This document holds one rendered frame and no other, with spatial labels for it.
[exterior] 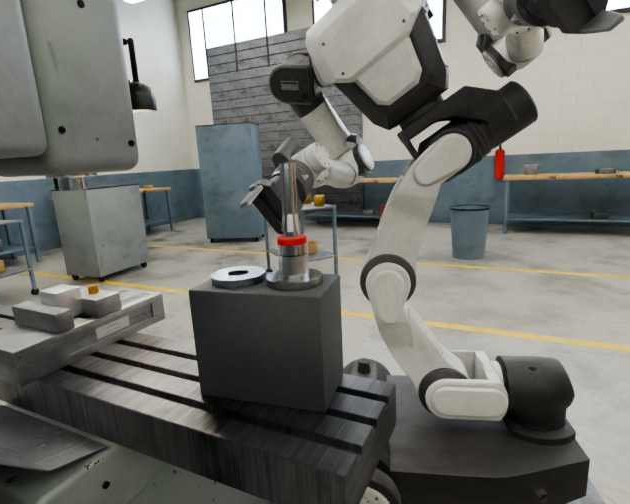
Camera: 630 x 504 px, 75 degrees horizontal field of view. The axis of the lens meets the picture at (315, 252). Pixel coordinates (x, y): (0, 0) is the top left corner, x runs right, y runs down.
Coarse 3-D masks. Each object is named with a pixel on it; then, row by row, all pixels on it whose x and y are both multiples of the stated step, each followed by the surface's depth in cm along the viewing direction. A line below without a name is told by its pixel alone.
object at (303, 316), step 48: (192, 288) 66; (240, 288) 65; (288, 288) 62; (336, 288) 68; (240, 336) 64; (288, 336) 62; (336, 336) 68; (240, 384) 66; (288, 384) 64; (336, 384) 69
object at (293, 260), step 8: (280, 248) 63; (288, 248) 63; (296, 248) 63; (304, 248) 64; (280, 256) 64; (288, 256) 63; (296, 256) 63; (304, 256) 64; (280, 264) 64; (288, 264) 63; (296, 264) 63; (304, 264) 64; (280, 272) 65; (288, 272) 63; (296, 272) 63; (304, 272) 64
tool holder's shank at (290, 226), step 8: (280, 168) 61; (288, 168) 61; (280, 176) 62; (288, 176) 61; (280, 184) 62; (288, 184) 62; (288, 192) 62; (296, 192) 63; (288, 200) 62; (296, 200) 63; (288, 208) 62; (296, 208) 63; (288, 216) 63; (296, 216) 63; (288, 224) 63; (296, 224) 63; (288, 232) 63; (296, 232) 64
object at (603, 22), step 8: (600, 16) 54; (608, 16) 52; (616, 16) 51; (592, 24) 54; (600, 24) 52; (608, 24) 51; (616, 24) 50; (584, 32) 55; (592, 32) 54; (600, 32) 53
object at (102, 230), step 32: (224, 128) 650; (256, 128) 682; (224, 160) 661; (256, 160) 677; (64, 192) 473; (96, 192) 474; (128, 192) 517; (224, 192) 673; (64, 224) 485; (96, 224) 475; (128, 224) 519; (224, 224) 686; (256, 224) 680; (64, 256) 497; (96, 256) 478; (128, 256) 520
